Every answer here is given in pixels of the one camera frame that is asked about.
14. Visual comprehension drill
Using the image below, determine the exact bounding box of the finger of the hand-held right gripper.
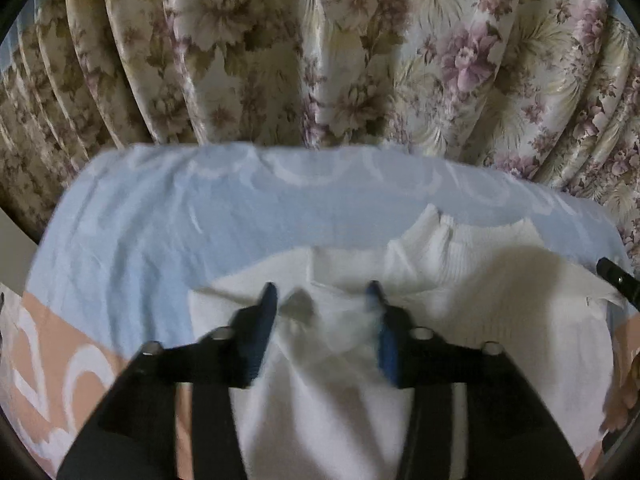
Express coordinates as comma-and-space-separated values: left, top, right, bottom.
597, 257, 640, 307

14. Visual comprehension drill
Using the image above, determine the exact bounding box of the white knit sweater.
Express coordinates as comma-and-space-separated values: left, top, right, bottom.
187, 204, 628, 480

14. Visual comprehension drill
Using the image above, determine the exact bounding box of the blue floral curtain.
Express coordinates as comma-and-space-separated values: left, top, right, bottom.
0, 0, 640, 241

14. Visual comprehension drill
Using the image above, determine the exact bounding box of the grey flat board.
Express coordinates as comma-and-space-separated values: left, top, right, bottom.
0, 210, 43, 263

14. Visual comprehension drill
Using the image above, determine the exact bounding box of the person's right hand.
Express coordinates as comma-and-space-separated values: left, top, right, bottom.
600, 370, 640, 438

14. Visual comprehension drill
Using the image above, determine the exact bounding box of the orange and blue printed bedsheet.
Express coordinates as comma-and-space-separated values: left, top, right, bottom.
0, 141, 640, 480

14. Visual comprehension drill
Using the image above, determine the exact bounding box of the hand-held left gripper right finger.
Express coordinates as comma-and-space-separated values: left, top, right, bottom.
367, 281, 586, 480

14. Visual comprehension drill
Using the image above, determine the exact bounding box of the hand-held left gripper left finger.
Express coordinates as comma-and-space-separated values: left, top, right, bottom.
57, 282, 279, 480

